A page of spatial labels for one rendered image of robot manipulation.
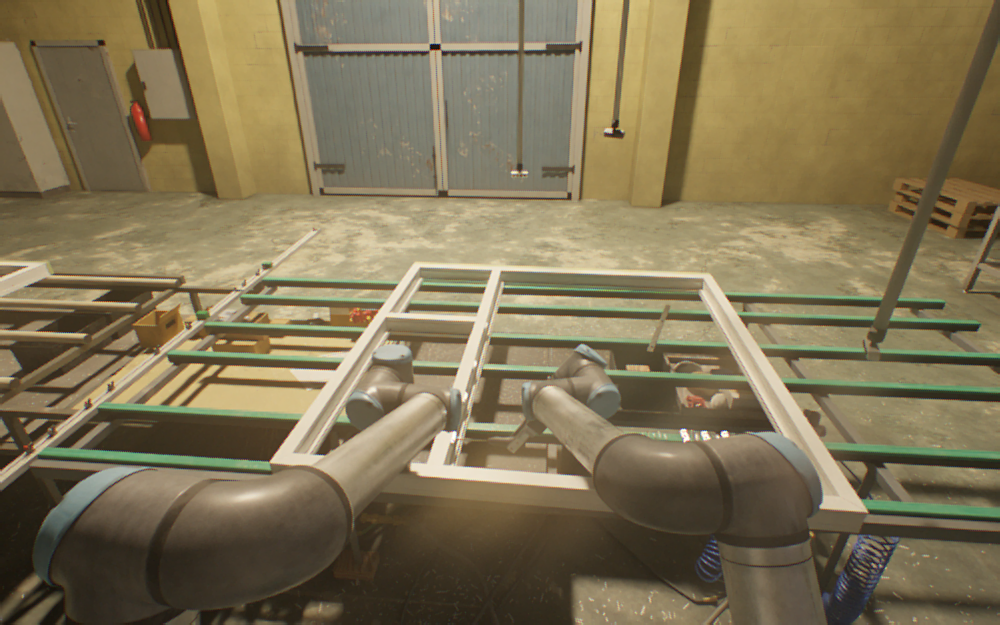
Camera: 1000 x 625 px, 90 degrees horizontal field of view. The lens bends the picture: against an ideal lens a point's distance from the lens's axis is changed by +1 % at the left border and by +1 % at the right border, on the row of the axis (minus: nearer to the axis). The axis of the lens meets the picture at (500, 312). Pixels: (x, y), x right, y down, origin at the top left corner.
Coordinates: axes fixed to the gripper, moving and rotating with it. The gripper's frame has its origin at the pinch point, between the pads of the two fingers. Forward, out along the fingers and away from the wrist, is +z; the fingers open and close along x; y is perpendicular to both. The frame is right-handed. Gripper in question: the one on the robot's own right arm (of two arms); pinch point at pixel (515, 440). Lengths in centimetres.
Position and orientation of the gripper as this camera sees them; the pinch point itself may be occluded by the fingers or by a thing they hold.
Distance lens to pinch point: 146.5
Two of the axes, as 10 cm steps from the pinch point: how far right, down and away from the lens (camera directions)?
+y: -7.8, -6.3, -0.5
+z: -6.2, 7.5, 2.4
